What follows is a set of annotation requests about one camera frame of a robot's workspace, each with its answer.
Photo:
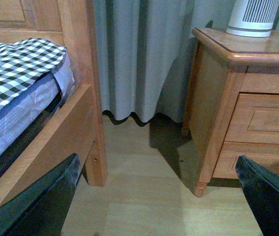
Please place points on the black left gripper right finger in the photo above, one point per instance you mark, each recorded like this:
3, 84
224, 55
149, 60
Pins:
261, 189

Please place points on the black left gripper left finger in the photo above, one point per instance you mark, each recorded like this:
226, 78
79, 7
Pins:
41, 209

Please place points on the wooden drawer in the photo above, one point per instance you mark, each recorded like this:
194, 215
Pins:
266, 155
255, 119

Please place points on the grey mattress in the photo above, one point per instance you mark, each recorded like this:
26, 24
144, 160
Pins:
23, 110

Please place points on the wooden nightstand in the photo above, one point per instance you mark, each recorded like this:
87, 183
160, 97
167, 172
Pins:
225, 66

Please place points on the black white checkered sheet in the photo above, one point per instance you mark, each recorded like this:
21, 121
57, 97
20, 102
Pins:
23, 63

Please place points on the white cylindrical air purifier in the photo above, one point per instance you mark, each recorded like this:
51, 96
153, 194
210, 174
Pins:
252, 18

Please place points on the grey curtain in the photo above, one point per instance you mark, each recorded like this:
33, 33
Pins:
145, 52

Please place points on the wooden bed frame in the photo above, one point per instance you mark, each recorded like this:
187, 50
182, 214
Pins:
78, 126

